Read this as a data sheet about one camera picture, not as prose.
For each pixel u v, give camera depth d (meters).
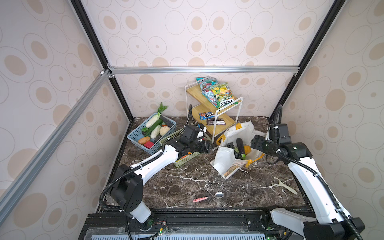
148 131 1.05
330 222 0.37
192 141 0.66
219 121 0.94
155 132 1.06
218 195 0.80
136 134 1.05
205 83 0.90
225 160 0.80
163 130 1.03
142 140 0.99
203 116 0.98
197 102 0.85
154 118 1.09
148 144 0.97
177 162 0.88
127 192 0.43
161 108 1.12
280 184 0.85
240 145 0.94
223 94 0.78
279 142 0.54
